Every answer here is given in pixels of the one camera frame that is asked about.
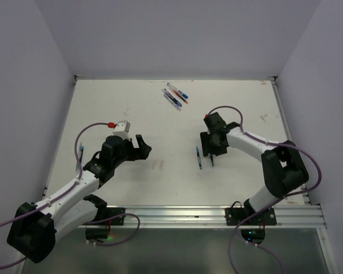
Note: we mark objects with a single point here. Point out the aluminium front rail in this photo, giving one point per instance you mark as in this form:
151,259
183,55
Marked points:
287,216

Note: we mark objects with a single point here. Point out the dark blue pen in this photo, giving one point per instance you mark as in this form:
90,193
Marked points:
172,98

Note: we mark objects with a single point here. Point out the red ink pen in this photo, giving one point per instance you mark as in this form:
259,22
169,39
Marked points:
180,96

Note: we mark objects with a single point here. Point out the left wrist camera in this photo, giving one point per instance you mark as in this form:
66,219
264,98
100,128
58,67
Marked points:
121,130

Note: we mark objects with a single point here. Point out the green pen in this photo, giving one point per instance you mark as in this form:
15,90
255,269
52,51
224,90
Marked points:
212,160

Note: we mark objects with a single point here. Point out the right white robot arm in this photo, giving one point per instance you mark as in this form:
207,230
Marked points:
282,165

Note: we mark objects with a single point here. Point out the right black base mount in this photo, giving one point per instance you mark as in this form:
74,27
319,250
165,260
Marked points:
238,212

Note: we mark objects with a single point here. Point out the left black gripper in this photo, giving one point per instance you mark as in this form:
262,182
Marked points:
140,153

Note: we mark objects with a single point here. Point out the clear blue pen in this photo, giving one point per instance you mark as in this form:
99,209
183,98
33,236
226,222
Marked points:
170,101

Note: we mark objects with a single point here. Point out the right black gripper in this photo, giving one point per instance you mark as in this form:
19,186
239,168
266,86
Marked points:
204,137

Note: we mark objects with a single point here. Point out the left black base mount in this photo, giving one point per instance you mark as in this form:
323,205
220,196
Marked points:
105,219

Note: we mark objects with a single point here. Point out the aluminium right side rail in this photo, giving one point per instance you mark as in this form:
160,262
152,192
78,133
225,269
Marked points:
305,194

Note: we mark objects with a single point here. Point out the light blue pen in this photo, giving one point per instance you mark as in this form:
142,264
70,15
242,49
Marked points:
198,158

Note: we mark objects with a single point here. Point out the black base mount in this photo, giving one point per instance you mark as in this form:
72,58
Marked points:
238,212
105,219

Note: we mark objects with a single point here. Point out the blue capped pen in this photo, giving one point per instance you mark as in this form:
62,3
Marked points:
173,88

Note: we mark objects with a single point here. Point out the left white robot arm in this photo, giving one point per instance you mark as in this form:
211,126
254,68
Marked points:
38,227

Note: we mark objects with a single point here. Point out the aluminium rail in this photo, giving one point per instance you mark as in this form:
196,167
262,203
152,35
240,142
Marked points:
287,216
305,194

